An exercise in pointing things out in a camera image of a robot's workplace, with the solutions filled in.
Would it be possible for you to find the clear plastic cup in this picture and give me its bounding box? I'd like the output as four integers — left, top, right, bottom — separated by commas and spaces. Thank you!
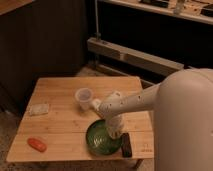
75, 88, 93, 110

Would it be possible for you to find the black rectangular remote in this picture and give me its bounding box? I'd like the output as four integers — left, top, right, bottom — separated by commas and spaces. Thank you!
121, 133, 132, 158

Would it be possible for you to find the orange carrot toy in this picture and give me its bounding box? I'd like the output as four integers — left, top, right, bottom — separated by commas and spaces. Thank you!
27, 138, 47, 152

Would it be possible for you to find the metal pole stand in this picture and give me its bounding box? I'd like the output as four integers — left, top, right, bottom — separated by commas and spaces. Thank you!
94, 0, 101, 41

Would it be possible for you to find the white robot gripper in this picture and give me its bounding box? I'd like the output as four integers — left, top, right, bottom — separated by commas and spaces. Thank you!
105, 116, 124, 139

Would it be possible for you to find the wooden shelf with items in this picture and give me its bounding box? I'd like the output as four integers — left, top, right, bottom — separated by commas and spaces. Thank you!
101, 0, 213, 25

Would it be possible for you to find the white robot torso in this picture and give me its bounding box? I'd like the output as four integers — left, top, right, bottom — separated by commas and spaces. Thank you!
154, 69, 213, 171

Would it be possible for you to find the green ceramic bowl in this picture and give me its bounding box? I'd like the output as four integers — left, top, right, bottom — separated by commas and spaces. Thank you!
85, 119, 122, 155

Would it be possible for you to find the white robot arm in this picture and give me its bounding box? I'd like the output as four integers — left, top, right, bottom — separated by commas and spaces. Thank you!
91, 84, 160, 139

